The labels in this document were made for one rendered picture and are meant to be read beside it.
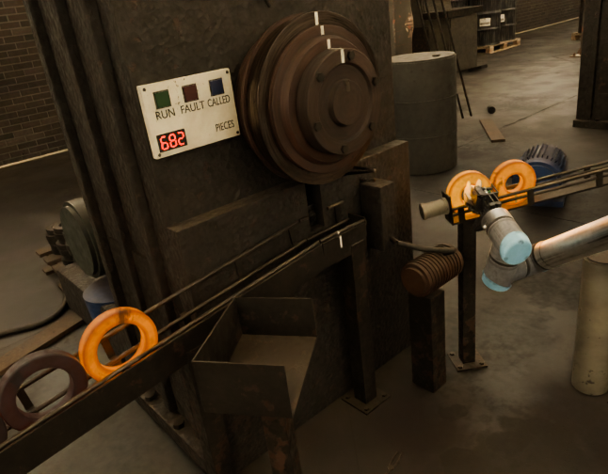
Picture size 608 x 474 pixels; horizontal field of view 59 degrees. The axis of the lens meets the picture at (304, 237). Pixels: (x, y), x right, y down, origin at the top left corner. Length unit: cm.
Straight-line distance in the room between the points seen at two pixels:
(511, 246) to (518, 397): 69
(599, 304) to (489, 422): 53
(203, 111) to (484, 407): 138
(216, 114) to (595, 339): 142
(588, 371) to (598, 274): 38
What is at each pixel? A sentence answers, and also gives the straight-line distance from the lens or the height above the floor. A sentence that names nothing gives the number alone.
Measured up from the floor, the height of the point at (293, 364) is 60.
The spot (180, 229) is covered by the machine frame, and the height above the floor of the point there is 87.
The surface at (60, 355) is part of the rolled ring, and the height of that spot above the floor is 73.
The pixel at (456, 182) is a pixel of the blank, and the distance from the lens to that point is 189.
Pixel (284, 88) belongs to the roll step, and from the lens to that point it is 142.
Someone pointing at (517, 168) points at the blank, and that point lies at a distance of 197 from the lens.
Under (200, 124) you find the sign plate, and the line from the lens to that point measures 146.
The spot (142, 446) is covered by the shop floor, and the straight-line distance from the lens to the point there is 214.
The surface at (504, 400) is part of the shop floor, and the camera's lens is 212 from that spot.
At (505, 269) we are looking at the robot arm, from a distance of 171.
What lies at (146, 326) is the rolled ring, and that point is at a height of 70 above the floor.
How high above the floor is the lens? 138
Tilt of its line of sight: 24 degrees down
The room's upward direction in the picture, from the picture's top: 8 degrees counter-clockwise
